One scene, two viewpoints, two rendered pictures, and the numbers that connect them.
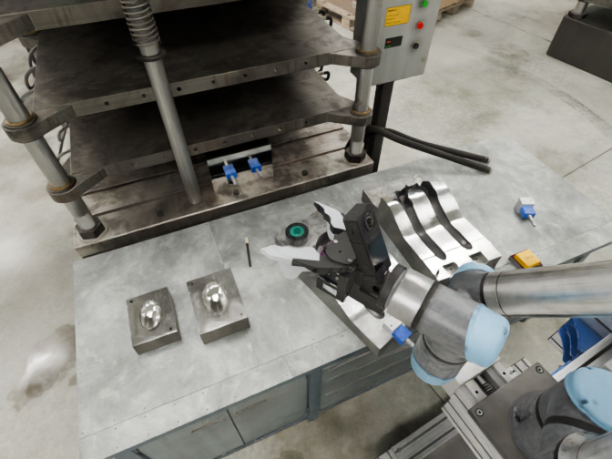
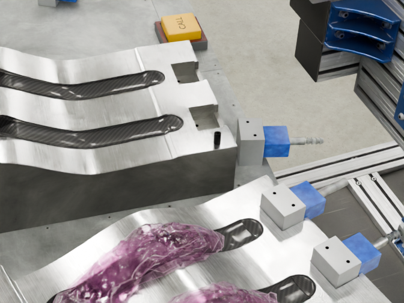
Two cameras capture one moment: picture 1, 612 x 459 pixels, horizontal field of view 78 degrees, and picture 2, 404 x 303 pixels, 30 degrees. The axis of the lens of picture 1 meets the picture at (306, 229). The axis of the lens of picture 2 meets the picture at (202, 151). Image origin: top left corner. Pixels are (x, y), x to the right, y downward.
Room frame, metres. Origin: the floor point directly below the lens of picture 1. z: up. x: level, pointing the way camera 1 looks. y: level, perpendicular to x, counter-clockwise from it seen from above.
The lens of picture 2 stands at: (0.65, 0.34, 1.60)
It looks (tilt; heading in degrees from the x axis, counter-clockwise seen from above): 44 degrees down; 276
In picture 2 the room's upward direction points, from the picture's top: 3 degrees clockwise
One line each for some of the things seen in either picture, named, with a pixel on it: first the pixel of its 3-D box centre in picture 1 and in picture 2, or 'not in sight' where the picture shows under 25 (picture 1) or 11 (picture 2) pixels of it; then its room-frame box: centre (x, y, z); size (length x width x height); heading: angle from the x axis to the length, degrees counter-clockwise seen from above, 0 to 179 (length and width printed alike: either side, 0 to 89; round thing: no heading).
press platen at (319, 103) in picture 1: (210, 112); not in sight; (1.54, 0.43, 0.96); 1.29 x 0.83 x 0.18; 113
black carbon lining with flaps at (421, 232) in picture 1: (429, 215); (54, 103); (0.94, -0.44, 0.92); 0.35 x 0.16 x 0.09; 23
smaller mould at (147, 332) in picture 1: (153, 319); not in sight; (0.57, 0.48, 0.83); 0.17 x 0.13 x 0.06; 23
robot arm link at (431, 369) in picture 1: (443, 344); not in sight; (0.26, -0.22, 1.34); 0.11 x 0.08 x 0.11; 145
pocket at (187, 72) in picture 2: (476, 261); (188, 81); (0.77, -0.58, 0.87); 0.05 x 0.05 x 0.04; 23
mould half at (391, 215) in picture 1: (425, 220); (45, 125); (0.96, -0.45, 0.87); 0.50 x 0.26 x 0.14; 23
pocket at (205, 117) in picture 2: (450, 271); (207, 126); (0.72, -0.48, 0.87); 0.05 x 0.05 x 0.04; 23
